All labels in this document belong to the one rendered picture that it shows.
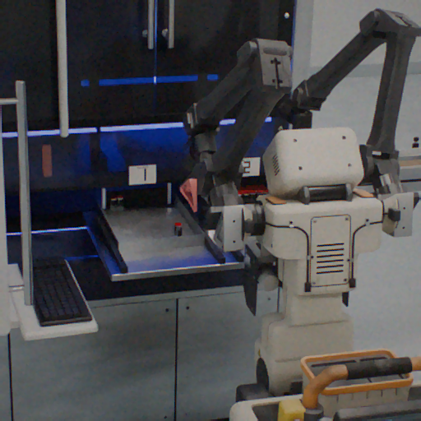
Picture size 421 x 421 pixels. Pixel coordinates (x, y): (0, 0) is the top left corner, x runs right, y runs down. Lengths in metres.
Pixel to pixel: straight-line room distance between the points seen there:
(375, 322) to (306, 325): 2.04
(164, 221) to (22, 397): 0.76
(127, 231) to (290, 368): 0.79
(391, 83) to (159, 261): 0.84
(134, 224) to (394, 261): 2.25
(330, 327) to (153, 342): 1.00
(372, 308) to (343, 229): 2.29
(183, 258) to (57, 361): 0.67
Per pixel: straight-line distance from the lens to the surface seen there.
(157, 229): 3.28
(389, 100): 2.78
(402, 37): 2.78
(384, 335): 4.63
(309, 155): 2.56
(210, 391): 3.75
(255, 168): 3.43
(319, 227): 2.55
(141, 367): 3.62
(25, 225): 2.74
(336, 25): 8.52
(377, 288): 5.04
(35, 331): 2.87
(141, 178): 3.33
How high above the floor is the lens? 2.16
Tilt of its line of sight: 22 degrees down
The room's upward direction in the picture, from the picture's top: 2 degrees clockwise
